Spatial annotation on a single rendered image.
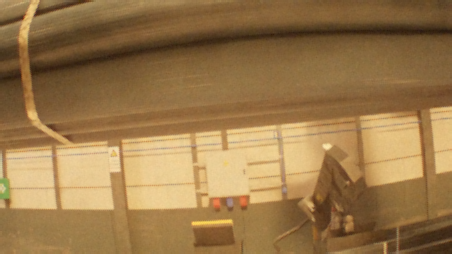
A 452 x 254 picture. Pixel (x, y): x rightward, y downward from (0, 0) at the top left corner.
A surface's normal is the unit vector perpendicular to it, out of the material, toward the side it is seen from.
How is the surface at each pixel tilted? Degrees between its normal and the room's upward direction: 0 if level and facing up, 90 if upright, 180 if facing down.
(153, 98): 139
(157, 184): 90
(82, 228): 90
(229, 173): 90
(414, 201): 90
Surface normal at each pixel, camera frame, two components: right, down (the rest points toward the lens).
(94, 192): -0.04, -0.21
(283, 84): 0.03, 0.60
